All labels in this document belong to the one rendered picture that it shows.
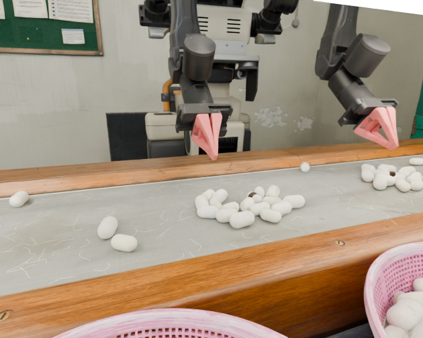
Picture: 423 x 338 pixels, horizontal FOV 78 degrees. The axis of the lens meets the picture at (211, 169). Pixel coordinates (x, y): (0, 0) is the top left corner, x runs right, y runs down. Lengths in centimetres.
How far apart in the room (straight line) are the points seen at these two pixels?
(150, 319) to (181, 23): 52
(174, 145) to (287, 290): 111
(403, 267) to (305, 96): 268
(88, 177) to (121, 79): 191
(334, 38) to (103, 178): 58
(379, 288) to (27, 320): 28
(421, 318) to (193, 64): 45
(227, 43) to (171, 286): 93
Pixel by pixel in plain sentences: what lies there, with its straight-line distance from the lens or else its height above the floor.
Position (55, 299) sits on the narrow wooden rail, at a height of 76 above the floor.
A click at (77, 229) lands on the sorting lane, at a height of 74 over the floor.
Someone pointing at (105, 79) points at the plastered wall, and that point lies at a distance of 244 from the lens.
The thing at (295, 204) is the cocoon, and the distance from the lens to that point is 43.
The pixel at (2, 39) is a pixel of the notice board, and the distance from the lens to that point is 260.
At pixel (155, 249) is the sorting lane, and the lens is 33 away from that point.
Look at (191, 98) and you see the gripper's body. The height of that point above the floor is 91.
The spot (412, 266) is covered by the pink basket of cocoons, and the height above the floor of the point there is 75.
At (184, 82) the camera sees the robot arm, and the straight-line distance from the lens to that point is 55.
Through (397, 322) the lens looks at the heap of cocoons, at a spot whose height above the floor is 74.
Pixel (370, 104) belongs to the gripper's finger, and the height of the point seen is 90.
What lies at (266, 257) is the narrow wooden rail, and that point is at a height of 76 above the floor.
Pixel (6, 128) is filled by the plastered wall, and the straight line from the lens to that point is 265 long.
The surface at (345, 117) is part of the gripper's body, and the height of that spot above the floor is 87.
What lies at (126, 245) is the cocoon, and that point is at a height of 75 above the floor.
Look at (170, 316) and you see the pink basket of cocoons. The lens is 21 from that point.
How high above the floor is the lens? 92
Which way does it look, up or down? 17 degrees down
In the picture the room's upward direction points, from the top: straight up
